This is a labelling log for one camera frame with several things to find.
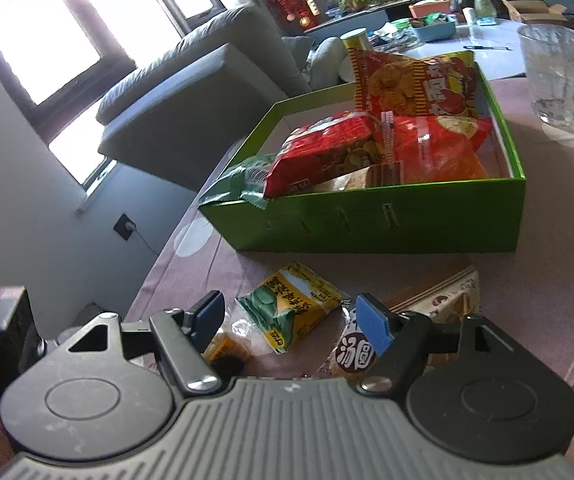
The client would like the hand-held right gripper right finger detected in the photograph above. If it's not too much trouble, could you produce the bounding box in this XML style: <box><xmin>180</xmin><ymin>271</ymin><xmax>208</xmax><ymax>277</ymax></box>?
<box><xmin>354</xmin><ymin>292</ymin><xmax>518</xmax><ymax>393</ymax></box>

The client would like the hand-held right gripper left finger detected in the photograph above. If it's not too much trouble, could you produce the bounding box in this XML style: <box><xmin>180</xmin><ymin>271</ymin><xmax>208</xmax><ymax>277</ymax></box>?
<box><xmin>54</xmin><ymin>290</ymin><xmax>225</xmax><ymax>395</ymax></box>

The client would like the yellow green snack packet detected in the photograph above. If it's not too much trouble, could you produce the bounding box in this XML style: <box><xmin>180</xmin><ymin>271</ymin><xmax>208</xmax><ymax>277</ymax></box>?
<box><xmin>235</xmin><ymin>261</ymin><xmax>351</xmax><ymax>356</ymax></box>

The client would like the green cardboard box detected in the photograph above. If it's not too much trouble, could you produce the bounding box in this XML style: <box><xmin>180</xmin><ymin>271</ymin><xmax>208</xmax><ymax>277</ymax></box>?
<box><xmin>199</xmin><ymin>62</ymin><xmax>526</xmax><ymax>253</ymax></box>

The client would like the brown snack packet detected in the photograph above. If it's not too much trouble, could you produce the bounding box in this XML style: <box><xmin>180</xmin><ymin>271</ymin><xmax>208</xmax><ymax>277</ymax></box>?
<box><xmin>314</xmin><ymin>161</ymin><xmax>404</xmax><ymax>193</ymax></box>

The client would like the red snack bag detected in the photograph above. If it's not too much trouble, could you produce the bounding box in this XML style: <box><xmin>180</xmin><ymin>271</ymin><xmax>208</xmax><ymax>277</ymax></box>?
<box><xmin>263</xmin><ymin>110</ymin><xmax>385</xmax><ymax>198</ymax></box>

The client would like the orange snack bag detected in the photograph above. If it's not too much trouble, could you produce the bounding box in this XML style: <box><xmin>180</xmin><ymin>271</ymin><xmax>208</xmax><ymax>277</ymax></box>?
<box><xmin>389</xmin><ymin>114</ymin><xmax>494</xmax><ymax>184</ymax></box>

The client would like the red yellow striped chip bag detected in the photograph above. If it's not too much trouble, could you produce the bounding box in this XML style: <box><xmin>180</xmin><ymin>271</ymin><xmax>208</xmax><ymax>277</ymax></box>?
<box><xmin>354</xmin><ymin>50</ymin><xmax>482</xmax><ymax>121</ymax></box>

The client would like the brown white round-print packet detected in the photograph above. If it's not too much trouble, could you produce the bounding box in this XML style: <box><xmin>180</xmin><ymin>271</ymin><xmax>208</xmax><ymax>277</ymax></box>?
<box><xmin>318</xmin><ymin>302</ymin><xmax>385</xmax><ymax>382</ymax></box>

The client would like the small orange snack packet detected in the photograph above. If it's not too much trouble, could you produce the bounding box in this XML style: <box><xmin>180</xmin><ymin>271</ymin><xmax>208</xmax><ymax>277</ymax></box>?
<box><xmin>201</xmin><ymin>327</ymin><xmax>254</xmax><ymax>377</ymax></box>

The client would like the beige striped snack packet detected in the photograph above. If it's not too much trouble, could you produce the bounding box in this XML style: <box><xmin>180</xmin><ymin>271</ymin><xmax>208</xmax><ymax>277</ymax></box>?
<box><xmin>382</xmin><ymin>266</ymin><xmax>482</xmax><ymax>361</ymax></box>

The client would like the grey sofa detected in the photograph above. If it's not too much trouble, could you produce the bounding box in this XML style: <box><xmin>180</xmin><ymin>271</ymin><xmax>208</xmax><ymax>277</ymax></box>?
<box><xmin>96</xmin><ymin>2</ymin><xmax>312</xmax><ymax>193</ymax></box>

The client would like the grey armchair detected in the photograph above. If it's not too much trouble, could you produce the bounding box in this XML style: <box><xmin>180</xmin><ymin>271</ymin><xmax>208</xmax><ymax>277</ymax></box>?
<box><xmin>308</xmin><ymin>37</ymin><xmax>348</xmax><ymax>90</ymax></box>

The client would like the white coaster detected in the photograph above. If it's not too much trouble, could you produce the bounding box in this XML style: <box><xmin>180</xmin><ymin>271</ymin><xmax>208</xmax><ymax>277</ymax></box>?
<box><xmin>541</xmin><ymin>117</ymin><xmax>574</xmax><ymax>149</ymax></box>

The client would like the grey pillow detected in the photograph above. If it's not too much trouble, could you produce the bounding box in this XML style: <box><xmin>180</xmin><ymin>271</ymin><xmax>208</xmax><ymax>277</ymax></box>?
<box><xmin>283</xmin><ymin>36</ymin><xmax>318</xmax><ymax>78</ymax></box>

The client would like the yellow can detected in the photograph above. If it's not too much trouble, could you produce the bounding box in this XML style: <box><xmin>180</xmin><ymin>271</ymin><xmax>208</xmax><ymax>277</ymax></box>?
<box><xmin>340</xmin><ymin>28</ymin><xmax>370</xmax><ymax>83</ymax></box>

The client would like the round white table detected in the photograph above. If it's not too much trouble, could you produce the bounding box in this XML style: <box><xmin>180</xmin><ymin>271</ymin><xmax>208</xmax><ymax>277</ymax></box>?
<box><xmin>339</xmin><ymin>17</ymin><xmax>530</xmax><ymax>83</ymax></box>

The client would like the blue plastic basket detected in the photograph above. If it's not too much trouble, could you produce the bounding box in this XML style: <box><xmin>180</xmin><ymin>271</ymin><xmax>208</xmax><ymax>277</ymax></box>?
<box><xmin>409</xmin><ymin>14</ymin><xmax>458</xmax><ymax>41</ymax></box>

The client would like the grey cabinet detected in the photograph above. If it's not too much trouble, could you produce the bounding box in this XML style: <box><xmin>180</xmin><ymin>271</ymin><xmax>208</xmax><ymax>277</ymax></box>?
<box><xmin>304</xmin><ymin>2</ymin><xmax>412</xmax><ymax>41</ymax></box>

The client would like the clear glass mug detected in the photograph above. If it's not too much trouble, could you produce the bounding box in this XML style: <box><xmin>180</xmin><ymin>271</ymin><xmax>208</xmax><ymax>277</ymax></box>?
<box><xmin>517</xmin><ymin>24</ymin><xmax>574</xmax><ymax>128</ymax></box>

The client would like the large window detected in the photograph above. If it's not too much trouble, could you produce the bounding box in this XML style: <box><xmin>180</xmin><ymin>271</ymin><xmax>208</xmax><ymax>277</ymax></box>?
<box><xmin>0</xmin><ymin>0</ymin><xmax>248</xmax><ymax>186</ymax></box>

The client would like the orange planter box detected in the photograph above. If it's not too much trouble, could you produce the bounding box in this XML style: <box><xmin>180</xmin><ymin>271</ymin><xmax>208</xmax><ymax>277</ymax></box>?
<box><xmin>408</xmin><ymin>0</ymin><xmax>452</xmax><ymax>20</ymax></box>

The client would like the open cardboard box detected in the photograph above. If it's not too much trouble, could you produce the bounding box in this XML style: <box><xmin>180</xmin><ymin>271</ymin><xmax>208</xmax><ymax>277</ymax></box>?
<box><xmin>502</xmin><ymin>0</ymin><xmax>568</xmax><ymax>25</ymax></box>

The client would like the white power cable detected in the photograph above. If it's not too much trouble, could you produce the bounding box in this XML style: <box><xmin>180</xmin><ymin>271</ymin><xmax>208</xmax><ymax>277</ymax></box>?
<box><xmin>133</xmin><ymin>231</ymin><xmax>164</xmax><ymax>257</ymax></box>

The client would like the black wall socket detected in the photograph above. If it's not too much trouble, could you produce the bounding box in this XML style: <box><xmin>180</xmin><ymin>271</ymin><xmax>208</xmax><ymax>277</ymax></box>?
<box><xmin>113</xmin><ymin>213</ymin><xmax>138</xmax><ymax>242</ymax></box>

